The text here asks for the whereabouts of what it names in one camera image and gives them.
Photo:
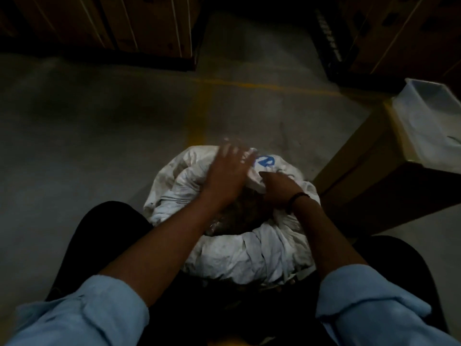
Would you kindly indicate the person's left hand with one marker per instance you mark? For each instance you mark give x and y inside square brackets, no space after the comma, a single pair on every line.
[225,180]

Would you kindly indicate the person's right hand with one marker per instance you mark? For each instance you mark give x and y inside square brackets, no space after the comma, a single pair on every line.
[282,190]

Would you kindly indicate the person's right fingers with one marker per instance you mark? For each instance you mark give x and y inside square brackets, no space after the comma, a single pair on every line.
[268,181]

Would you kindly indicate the person's left fingers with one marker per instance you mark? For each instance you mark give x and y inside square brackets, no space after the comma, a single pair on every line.
[236,154]

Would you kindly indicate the white woven sack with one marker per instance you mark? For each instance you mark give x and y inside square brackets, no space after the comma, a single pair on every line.
[248,252]

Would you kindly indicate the person's left forearm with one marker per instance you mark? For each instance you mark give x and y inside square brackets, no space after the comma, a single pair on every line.
[169,245]

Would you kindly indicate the person's right forearm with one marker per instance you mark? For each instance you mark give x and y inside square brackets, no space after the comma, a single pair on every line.
[324,237]

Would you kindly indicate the black wristband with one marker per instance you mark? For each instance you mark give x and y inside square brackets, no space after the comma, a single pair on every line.
[296,198]

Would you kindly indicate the brown material in sack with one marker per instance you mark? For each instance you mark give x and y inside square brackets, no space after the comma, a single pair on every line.
[241,216]

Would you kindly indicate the plain brown cardboard box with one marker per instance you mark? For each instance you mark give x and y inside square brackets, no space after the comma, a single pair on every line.
[374,183]

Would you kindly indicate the black trousers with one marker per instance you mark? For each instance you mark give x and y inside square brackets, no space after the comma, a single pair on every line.
[101,234]

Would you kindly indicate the white plastic tub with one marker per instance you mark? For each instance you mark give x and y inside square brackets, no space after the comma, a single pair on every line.
[428,129]

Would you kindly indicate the light blue shirt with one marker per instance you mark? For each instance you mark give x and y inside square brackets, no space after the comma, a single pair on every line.
[90,313]

